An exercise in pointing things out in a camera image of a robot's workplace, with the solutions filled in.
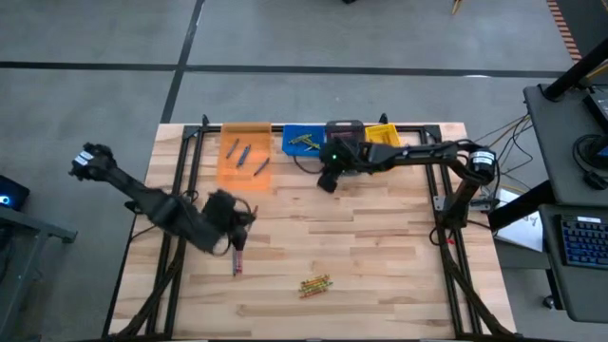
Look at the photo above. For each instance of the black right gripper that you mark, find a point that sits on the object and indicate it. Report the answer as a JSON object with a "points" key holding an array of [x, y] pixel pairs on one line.
{"points": [[347, 157]]}

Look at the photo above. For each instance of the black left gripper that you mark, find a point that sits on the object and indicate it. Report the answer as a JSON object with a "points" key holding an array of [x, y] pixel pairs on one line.
{"points": [[214, 230]]}

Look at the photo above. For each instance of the yellow-green crayon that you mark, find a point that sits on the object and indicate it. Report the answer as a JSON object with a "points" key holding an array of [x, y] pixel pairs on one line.
{"points": [[299, 138], [313, 284]]}

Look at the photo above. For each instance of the blue crayon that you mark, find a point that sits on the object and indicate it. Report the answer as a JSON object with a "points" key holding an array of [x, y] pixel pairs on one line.
{"points": [[261, 166], [245, 155], [233, 148], [242, 157]]}

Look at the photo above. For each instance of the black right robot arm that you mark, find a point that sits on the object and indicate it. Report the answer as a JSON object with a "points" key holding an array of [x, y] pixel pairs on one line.
{"points": [[427, 152]]}

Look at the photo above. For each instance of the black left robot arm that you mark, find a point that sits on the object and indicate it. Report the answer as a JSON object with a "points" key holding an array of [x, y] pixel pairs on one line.
{"points": [[138, 190]]}

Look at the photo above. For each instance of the grey plastic bin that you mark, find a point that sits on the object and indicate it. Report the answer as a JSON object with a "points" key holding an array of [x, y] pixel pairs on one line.
{"points": [[344, 126]]}

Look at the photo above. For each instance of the yellow plastic mesh basket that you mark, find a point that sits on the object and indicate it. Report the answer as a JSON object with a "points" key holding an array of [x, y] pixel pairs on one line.
{"points": [[382, 133]]}

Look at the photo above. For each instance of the blue plastic mesh basket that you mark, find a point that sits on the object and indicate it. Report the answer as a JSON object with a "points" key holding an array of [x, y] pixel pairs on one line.
{"points": [[290, 149]]}

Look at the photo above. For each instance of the orange translucent plastic bin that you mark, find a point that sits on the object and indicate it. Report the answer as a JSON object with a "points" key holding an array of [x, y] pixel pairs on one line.
{"points": [[228, 178]]}

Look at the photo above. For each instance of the orange crayon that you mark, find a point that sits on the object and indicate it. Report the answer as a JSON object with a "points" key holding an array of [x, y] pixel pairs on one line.
{"points": [[313, 293], [314, 280]]}

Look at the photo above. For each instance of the white paper sheet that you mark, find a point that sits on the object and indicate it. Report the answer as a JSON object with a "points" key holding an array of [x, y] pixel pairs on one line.
{"points": [[522, 228]]}

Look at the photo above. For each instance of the grey side table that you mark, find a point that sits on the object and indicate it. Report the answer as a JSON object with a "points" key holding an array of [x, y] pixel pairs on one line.
{"points": [[24, 266]]}

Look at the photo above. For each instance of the black box blue light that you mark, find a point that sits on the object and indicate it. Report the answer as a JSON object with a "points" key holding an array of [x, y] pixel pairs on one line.
{"points": [[12, 192]]}

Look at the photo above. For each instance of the black stand pole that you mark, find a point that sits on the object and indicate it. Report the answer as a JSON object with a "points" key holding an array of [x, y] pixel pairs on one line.
{"points": [[575, 71]]}

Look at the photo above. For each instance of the black headphones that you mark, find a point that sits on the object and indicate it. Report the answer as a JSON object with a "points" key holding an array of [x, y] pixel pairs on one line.
{"points": [[591, 157]]}

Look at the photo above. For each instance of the black backlit keyboard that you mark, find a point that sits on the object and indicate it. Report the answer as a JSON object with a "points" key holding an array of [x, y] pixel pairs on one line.
{"points": [[586, 242]]}

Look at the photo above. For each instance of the grey keyboard desk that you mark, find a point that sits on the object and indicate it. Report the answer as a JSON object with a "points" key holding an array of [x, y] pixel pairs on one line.
{"points": [[570, 294]]}

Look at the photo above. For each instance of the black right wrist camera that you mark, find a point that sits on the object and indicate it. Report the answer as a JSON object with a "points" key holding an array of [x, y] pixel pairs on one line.
{"points": [[328, 183]]}

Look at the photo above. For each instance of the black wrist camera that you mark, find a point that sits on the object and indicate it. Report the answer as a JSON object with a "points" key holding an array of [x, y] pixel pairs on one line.
{"points": [[328, 183], [222, 202]]}

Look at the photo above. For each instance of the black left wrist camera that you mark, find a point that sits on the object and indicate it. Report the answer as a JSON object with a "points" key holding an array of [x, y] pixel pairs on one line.
{"points": [[222, 202]]}

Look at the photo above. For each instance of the black aluminium table frame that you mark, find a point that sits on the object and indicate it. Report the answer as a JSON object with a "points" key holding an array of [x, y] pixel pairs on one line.
{"points": [[427, 130]]}

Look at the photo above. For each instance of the silver metal bracket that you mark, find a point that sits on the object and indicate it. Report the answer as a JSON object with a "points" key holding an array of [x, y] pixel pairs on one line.
{"points": [[440, 203]]}

